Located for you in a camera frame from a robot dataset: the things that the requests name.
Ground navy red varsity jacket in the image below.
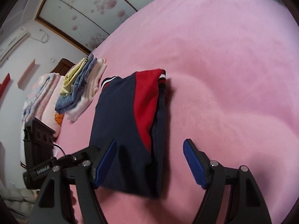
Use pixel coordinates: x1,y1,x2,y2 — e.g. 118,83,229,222
90,69,166,198

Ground pink pillow orange print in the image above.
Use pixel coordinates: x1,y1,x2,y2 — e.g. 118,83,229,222
41,76,64,138

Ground light pink folded garment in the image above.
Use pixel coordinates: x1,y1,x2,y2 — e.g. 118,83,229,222
65,58,107,122

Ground blue folded denim jeans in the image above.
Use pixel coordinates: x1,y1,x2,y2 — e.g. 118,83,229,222
55,53,97,114

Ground floral folded quilt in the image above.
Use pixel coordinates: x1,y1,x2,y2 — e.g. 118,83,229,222
21,73,60,124

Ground yellow folded garment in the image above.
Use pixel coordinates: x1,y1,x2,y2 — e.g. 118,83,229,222
60,57,88,98

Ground dark wooden headboard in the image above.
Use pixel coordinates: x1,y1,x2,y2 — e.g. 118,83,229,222
51,58,75,76

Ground pink bed blanket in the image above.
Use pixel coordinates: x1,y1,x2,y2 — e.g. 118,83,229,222
55,0,299,224

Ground floral sliding wardrobe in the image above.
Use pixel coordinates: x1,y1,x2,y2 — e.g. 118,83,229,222
36,0,154,53

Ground red wall shelf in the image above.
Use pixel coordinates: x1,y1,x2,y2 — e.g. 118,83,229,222
0,73,11,98

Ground pink wall shelf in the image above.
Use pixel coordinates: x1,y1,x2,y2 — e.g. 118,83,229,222
17,59,36,89

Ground air conditioner white cable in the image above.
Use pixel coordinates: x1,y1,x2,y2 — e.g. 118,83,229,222
30,28,50,44

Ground white wall air conditioner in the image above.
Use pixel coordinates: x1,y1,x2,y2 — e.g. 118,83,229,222
0,27,30,67

